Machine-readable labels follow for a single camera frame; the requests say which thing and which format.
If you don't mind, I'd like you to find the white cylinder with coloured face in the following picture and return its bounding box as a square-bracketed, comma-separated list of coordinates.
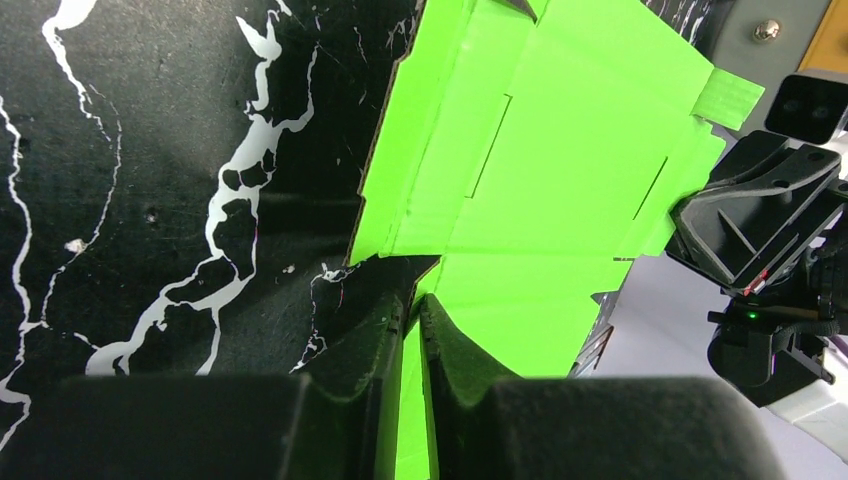
[697, 0, 847, 74]

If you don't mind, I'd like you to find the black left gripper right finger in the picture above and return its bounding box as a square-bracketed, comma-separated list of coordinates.
[419, 294, 784, 479]

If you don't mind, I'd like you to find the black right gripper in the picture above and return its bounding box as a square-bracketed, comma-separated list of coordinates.
[666, 131, 847, 407]

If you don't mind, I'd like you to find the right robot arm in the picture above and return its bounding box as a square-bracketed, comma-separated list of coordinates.
[666, 131, 847, 458]

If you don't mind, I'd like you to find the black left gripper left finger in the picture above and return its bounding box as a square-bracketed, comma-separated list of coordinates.
[1, 294, 405, 479]

